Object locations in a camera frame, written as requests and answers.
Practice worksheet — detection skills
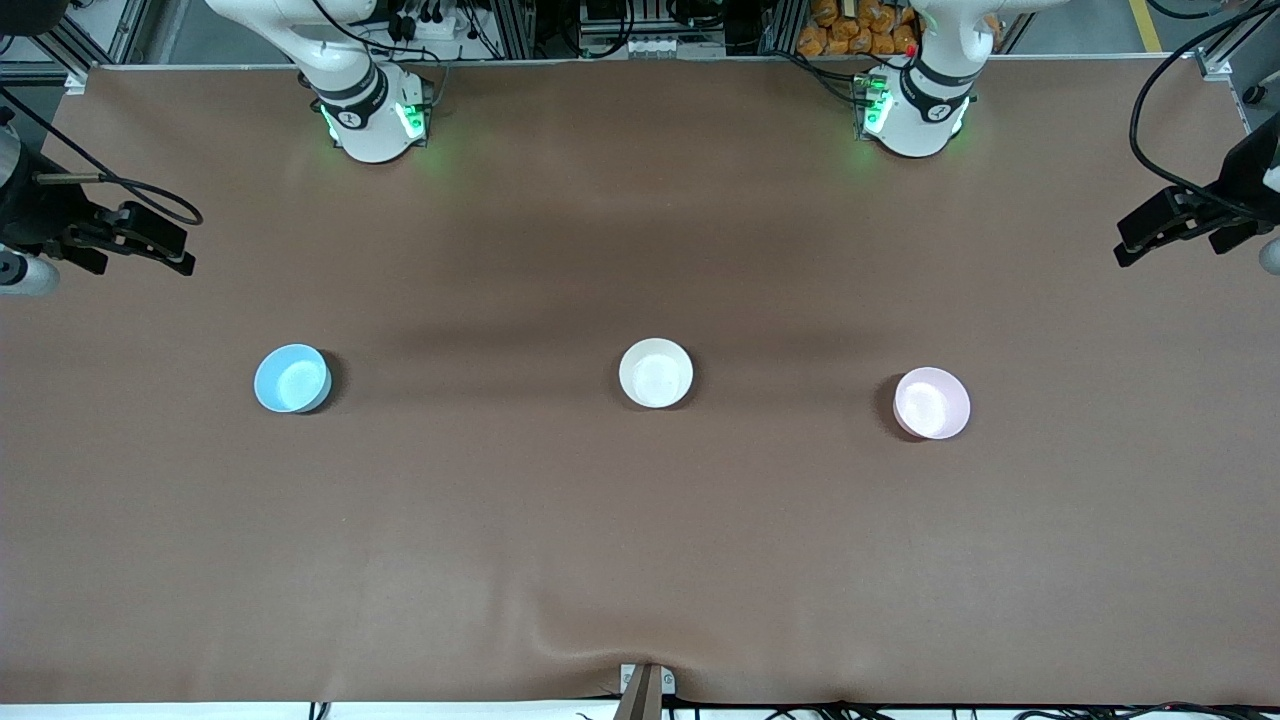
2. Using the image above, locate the aluminium frame profile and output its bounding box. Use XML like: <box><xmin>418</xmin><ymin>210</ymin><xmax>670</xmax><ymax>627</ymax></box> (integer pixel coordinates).
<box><xmin>30</xmin><ymin>0</ymin><xmax>151</xmax><ymax>94</ymax></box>
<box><xmin>1195</xmin><ymin>0</ymin><xmax>1280</xmax><ymax>131</ymax></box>

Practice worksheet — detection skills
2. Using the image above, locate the bag of orange items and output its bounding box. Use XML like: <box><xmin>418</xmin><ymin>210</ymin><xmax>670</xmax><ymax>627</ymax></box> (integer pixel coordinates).
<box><xmin>797</xmin><ymin>0</ymin><xmax>921</xmax><ymax>58</ymax></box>

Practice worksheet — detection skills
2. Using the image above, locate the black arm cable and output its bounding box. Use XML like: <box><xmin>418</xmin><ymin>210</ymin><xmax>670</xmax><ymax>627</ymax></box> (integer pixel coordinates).
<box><xmin>1129</xmin><ymin>0</ymin><xmax>1280</xmax><ymax>223</ymax></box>
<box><xmin>0</xmin><ymin>88</ymin><xmax>204</xmax><ymax>228</ymax></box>

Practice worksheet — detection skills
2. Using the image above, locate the brown table mat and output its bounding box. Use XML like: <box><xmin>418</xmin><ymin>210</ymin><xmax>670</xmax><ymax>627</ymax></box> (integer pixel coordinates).
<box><xmin>0</xmin><ymin>58</ymin><xmax>1280</xmax><ymax>706</ymax></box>

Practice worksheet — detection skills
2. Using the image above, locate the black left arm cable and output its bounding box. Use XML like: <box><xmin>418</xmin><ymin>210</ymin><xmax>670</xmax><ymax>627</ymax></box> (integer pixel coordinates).
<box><xmin>1129</xmin><ymin>0</ymin><xmax>1280</xmax><ymax>223</ymax></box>

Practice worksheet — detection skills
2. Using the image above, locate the white bowl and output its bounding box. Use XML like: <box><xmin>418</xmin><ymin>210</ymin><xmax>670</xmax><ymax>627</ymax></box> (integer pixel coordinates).
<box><xmin>618</xmin><ymin>338</ymin><xmax>695</xmax><ymax>409</ymax></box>

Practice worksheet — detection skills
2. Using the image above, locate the pink bowl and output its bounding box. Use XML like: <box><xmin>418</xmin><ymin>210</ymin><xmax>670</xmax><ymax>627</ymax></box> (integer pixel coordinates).
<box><xmin>893</xmin><ymin>367</ymin><xmax>972</xmax><ymax>441</ymax></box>

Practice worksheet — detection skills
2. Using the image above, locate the light blue bowl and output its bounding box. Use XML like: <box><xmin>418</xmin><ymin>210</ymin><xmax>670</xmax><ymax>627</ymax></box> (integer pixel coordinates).
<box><xmin>254</xmin><ymin>343</ymin><xmax>332</xmax><ymax>414</ymax></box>

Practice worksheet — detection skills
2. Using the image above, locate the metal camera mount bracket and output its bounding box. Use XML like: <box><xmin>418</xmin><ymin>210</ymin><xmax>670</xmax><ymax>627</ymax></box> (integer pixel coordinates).
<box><xmin>615</xmin><ymin>663</ymin><xmax>677</xmax><ymax>720</ymax></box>

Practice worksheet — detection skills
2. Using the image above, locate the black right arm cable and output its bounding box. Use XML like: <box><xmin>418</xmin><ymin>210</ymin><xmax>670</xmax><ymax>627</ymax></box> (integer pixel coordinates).
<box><xmin>0</xmin><ymin>88</ymin><xmax>204</xmax><ymax>228</ymax></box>

